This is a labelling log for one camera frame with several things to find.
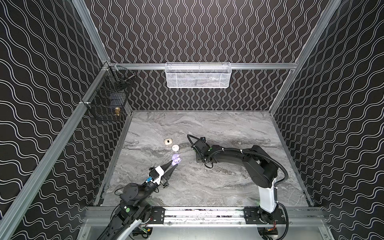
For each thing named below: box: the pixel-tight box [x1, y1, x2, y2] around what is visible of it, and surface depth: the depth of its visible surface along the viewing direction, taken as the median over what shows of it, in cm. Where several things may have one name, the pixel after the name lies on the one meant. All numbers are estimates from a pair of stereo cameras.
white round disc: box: [172, 144, 180, 152], surface depth 100 cm
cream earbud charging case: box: [164, 138, 173, 145], surface depth 102 cm
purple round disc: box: [171, 153, 182, 166], surface depth 65 cm
